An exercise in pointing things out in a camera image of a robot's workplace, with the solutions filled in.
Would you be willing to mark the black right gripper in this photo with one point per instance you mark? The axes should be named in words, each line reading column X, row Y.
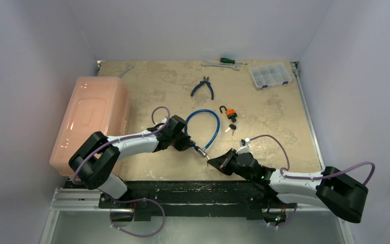
column 231, row 160

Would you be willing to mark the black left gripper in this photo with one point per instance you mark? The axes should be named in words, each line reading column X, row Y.
column 185, row 143

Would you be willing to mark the black-headed key bunch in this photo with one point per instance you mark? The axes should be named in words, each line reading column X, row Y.
column 231, row 128

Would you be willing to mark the orange black padlock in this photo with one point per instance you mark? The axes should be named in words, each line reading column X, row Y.
column 230, row 113

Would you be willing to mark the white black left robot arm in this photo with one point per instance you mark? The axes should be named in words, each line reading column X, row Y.
column 95, row 159

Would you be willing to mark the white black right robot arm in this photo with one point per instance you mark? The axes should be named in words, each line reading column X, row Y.
column 331, row 188

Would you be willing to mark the silver wrench near screwdriver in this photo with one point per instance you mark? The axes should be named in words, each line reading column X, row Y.
column 235, row 67

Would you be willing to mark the small silver wrench left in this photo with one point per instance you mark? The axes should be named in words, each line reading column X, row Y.
column 128, row 67

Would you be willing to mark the pink plastic storage box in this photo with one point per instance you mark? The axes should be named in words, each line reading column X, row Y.
column 98, row 103

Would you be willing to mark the clear plastic organizer box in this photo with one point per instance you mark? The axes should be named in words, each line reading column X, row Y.
column 271, row 75

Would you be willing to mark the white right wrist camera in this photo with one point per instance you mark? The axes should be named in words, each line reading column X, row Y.
column 244, row 146

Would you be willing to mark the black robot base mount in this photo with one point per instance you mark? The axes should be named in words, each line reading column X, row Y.
column 218, row 198

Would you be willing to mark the green-handled screwdriver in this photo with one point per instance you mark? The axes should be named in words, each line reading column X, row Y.
column 230, row 61

